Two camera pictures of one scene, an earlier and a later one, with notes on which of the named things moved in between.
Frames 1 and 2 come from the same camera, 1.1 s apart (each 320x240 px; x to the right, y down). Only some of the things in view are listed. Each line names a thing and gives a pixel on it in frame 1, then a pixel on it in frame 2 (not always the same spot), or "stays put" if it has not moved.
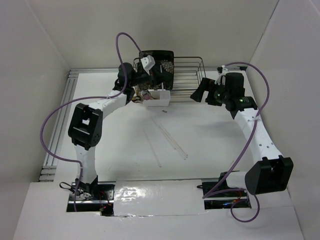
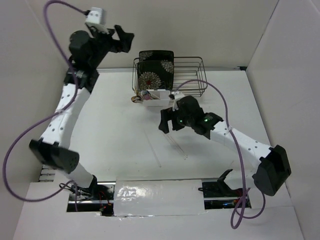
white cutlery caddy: [163, 96] stays put
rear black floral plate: [159, 56] stays put
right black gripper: [198, 94] -> [167, 114]
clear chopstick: [183, 157] stays put
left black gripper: [157, 76] -> [124, 43]
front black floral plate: [163, 74] stays put
